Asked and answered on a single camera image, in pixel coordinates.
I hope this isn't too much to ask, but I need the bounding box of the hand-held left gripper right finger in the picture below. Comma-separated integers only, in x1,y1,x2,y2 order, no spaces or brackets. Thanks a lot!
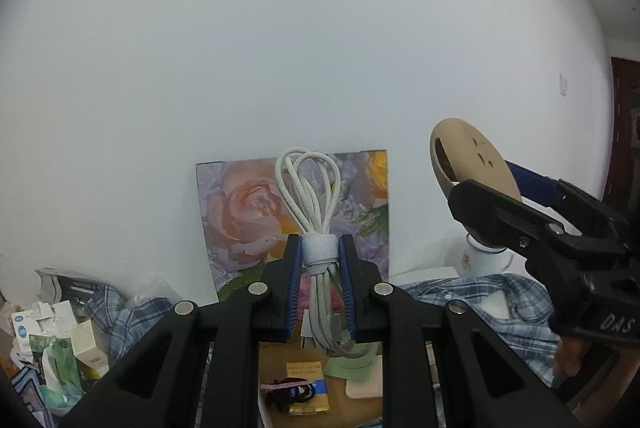
338,234,581,428

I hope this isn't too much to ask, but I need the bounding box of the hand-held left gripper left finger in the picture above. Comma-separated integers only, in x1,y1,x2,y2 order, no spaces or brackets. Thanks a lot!
60,234,303,428

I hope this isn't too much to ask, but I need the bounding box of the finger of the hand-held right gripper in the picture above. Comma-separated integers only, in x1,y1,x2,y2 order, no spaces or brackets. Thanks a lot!
505,160,632,245
447,179,627,269

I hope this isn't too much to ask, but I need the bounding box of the white braided cable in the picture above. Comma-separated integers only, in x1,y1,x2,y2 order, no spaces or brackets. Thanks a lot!
275,147,378,361

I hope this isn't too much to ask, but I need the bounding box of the round beige silicone pouch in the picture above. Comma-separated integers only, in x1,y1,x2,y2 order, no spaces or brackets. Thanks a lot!
430,118,523,213

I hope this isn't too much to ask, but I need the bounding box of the green paper envelope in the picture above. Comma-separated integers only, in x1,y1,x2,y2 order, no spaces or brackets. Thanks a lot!
324,348,378,379

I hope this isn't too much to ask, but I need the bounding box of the black hair tie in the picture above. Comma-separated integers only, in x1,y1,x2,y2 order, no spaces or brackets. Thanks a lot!
264,378,318,411

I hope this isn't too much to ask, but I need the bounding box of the cardboard box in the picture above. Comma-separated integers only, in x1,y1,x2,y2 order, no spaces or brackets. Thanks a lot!
257,338,386,428

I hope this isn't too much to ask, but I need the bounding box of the person's right hand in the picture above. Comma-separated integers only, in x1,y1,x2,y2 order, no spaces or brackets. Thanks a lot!
551,337,592,379

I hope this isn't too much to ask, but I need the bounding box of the white enamel mug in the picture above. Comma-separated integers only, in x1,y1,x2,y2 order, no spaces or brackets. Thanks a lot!
457,233,514,279

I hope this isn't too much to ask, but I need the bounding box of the yellow blue cigarette pack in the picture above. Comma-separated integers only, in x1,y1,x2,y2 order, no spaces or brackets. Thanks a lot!
285,360,331,416

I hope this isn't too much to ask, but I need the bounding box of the floral painting board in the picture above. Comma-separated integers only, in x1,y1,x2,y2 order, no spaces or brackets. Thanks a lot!
196,150,390,303

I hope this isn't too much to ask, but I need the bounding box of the blue plaid shirt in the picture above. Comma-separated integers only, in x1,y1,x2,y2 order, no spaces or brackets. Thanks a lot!
85,275,563,428

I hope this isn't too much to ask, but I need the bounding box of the brown wooden door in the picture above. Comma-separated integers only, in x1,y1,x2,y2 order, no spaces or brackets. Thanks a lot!
602,58,640,219

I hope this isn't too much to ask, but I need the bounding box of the beige phone case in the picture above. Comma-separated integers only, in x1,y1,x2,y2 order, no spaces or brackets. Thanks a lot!
345,354,385,400

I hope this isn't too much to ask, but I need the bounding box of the clear plastic bag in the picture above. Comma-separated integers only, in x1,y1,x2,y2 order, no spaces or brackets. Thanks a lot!
127,277,173,303

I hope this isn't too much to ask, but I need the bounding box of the small cream box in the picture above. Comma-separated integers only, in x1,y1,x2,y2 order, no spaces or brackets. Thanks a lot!
70,320,110,369

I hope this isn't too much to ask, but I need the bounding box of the grey printed box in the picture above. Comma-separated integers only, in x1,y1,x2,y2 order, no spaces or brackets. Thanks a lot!
35,268,108,309

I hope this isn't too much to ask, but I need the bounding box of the green tissue pack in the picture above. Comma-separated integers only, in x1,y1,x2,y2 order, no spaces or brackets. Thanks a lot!
30,333,83,409

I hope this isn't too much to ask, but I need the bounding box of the white box with blue circle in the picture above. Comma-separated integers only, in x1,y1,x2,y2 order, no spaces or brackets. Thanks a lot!
11,310,36,354

